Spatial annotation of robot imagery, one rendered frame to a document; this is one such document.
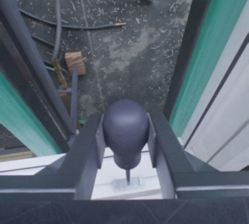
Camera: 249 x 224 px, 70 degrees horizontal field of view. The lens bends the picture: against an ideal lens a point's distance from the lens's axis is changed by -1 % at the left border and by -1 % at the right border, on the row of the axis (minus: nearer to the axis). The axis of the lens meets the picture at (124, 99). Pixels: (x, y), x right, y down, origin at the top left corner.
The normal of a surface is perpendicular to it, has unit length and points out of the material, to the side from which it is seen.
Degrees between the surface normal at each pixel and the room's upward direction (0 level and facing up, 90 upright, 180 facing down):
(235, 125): 90
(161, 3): 0
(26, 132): 0
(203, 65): 0
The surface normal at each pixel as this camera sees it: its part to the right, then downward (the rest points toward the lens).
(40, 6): 0.14, 0.78
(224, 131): -0.99, 0.13
